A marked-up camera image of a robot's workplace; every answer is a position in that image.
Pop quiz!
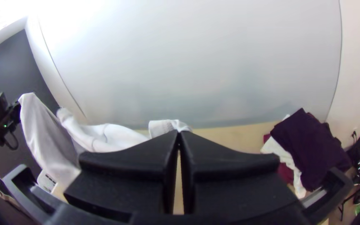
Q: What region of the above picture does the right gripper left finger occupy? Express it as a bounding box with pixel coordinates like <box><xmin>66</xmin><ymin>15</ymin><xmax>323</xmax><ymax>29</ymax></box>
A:
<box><xmin>63</xmin><ymin>130</ymin><xmax>180</xmax><ymax>219</ymax></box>

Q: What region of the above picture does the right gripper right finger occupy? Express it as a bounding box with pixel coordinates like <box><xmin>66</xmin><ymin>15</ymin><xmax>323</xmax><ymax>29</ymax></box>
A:
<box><xmin>180</xmin><ymin>131</ymin><xmax>300</xmax><ymax>216</ymax></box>

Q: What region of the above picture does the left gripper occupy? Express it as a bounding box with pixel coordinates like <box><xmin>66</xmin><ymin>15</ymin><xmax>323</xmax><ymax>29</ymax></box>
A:
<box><xmin>0</xmin><ymin>91</ymin><xmax>22</xmax><ymax>125</ymax></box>

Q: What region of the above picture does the light grey t-shirt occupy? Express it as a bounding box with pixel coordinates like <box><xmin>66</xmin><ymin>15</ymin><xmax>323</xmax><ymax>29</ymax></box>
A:
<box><xmin>18</xmin><ymin>92</ymin><xmax>194</xmax><ymax>202</ymax></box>

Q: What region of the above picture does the heap of clothes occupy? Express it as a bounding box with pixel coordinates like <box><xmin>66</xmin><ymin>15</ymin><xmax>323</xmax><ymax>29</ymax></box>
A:
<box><xmin>260</xmin><ymin>108</ymin><xmax>353</xmax><ymax>199</ymax></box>

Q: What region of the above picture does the black tripod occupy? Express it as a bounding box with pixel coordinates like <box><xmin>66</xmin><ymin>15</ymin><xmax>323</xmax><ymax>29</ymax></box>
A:
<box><xmin>338</xmin><ymin>170</ymin><xmax>360</xmax><ymax>221</ymax></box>

